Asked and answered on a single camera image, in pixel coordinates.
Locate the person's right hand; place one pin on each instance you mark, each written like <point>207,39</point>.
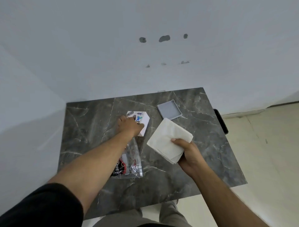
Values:
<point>189,156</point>

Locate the person's left hand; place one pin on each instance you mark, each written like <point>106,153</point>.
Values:
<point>128,126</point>

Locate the person's left fingers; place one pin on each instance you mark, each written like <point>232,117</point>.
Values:
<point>137,124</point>

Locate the person's right thumb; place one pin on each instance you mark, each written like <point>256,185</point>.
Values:
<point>178,141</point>

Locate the white printed box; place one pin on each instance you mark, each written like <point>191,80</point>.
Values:
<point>143,121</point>

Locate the white cloth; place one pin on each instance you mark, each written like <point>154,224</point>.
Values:
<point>168,142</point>

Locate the person's right forearm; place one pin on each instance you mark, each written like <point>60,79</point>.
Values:
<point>224,201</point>

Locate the person's left forearm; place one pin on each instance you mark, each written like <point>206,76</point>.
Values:
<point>93,168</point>

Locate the grey marble table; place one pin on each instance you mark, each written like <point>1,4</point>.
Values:
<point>149,152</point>

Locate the grey box lid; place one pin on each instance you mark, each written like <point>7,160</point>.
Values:
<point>169,110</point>

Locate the clear plastic bag with accessories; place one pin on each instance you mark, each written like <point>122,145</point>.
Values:
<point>129,161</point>

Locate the black chair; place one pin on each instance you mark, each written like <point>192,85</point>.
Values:
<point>221,121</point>

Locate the person's grey trousers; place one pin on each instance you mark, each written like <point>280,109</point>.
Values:
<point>149,216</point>

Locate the person's black sleeve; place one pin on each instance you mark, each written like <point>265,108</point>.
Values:
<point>39,207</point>

